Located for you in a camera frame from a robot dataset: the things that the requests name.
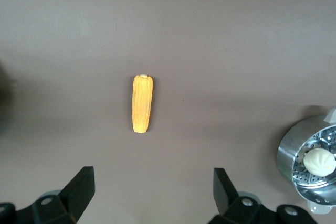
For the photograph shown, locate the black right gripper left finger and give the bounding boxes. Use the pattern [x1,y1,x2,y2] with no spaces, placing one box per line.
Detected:
[0,166,96,224]

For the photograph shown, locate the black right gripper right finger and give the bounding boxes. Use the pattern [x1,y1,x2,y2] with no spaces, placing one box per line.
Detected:
[209,167,319,224]

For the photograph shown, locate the yellow corn cob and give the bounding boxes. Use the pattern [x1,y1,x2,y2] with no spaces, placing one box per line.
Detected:
[131,74,154,134]

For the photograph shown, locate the steel steamer pot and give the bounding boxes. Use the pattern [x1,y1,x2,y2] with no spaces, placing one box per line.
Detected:
[277,108,336,215]

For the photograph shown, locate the white steamed bun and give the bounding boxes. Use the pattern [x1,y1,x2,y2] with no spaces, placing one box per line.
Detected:
[302,148,336,177]

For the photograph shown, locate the perforated steel steamer tray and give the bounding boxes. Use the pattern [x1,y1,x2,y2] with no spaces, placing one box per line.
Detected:
[292,126,336,190]

